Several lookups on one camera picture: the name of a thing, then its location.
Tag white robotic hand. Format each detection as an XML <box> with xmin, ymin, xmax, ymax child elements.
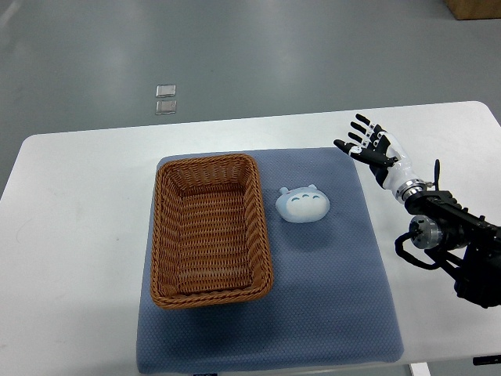
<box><xmin>333</xmin><ymin>114</ymin><xmax>416</xmax><ymax>192</ymax></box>

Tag light blue plush toy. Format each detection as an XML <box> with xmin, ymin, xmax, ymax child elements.
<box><xmin>275</xmin><ymin>184</ymin><xmax>330</xmax><ymax>223</ymax></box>

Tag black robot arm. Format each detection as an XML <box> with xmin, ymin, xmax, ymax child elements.
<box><xmin>333</xmin><ymin>114</ymin><xmax>500</xmax><ymax>309</ymax></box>

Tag brown wicker basket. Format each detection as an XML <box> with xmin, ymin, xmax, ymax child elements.
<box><xmin>150</xmin><ymin>154</ymin><xmax>274</xmax><ymax>309</ymax></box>

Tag brown cardboard box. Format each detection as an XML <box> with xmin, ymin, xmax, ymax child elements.
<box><xmin>445</xmin><ymin>0</ymin><xmax>500</xmax><ymax>20</ymax></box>

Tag blue quilted mat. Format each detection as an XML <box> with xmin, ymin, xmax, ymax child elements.
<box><xmin>136</xmin><ymin>147</ymin><xmax>404</xmax><ymax>374</ymax></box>

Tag lower metal floor plate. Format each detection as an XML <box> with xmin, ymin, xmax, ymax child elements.
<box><xmin>155</xmin><ymin>100</ymin><xmax>177</xmax><ymax>115</ymax></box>

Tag metal floor plate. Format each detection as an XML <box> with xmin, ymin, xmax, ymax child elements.
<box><xmin>156</xmin><ymin>84</ymin><xmax>176</xmax><ymax>98</ymax></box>
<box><xmin>155</xmin><ymin>100</ymin><xmax>177</xmax><ymax>115</ymax></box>

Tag upper metal floor plate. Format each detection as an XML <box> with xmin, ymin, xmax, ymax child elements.
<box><xmin>156</xmin><ymin>84</ymin><xmax>176</xmax><ymax>98</ymax></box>

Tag white table leg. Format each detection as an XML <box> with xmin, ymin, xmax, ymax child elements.
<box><xmin>409</xmin><ymin>362</ymin><xmax>431</xmax><ymax>376</ymax></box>

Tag black table control panel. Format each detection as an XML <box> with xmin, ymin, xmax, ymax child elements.
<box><xmin>472</xmin><ymin>355</ymin><xmax>501</xmax><ymax>366</ymax></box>

